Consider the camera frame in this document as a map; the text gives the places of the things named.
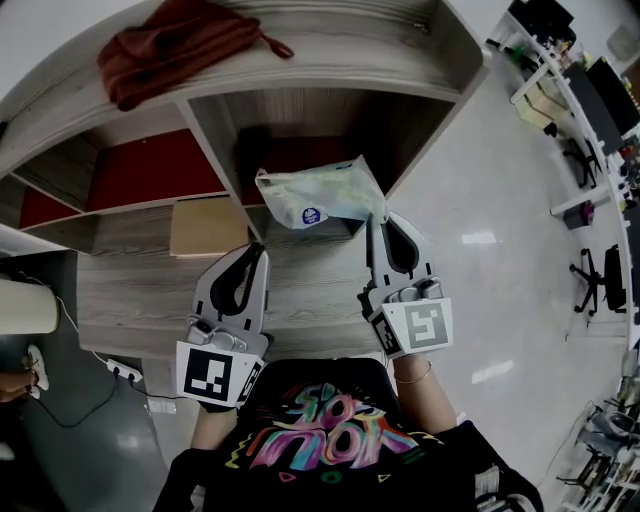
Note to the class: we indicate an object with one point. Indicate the black printed t-shirt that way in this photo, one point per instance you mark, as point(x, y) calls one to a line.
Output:
point(325, 440)

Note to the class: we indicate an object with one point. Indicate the person's right forearm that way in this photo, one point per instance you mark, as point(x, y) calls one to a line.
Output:
point(425, 400)

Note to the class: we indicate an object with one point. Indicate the grey wooden shelf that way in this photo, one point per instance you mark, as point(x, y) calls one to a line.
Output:
point(325, 55)

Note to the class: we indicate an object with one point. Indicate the dark purple box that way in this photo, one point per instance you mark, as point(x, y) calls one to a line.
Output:
point(580, 215)

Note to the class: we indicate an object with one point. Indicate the person's left forearm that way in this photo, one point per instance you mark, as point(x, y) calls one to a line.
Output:
point(212, 430)

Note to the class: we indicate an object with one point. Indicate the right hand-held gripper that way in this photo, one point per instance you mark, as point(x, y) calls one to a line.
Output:
point(422, 325)

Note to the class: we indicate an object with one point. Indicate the black monitor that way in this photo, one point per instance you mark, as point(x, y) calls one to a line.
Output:
point(612, 95)

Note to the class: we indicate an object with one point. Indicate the large red panel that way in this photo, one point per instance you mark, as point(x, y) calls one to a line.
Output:
point(155, 167)

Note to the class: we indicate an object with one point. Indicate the metal frame clutter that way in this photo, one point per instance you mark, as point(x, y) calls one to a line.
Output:
point(607, 435)

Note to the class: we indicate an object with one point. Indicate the pale plastic pack of tissues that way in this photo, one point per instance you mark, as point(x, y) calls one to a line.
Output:
point(320, 192)

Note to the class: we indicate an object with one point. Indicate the cream round object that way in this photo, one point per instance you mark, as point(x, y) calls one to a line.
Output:
point(25, 306)

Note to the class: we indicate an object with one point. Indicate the beige cardboard box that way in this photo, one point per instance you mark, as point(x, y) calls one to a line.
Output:
point(207, 227)

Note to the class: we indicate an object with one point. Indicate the black office chair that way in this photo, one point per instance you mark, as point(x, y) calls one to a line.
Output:
point(612, 280)

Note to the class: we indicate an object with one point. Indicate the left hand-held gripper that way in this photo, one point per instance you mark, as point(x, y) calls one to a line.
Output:
point(210, 372)

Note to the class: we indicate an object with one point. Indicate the dark red cloth bag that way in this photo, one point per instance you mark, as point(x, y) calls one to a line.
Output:
point(170, 47)

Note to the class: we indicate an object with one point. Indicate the black folding chair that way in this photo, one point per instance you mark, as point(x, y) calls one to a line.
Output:
point(582, 160)

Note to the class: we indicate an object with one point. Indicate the small red panel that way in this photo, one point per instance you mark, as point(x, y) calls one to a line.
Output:
point(45, 207)

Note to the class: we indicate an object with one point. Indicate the long white desk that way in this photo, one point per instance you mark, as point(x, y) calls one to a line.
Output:
point(570, 95)

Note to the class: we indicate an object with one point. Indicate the white power strip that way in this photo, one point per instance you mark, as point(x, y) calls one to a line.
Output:
point(124, 371)

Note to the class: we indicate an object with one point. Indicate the yellowish cardboard box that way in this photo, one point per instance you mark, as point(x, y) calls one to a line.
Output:
point(540, 105)

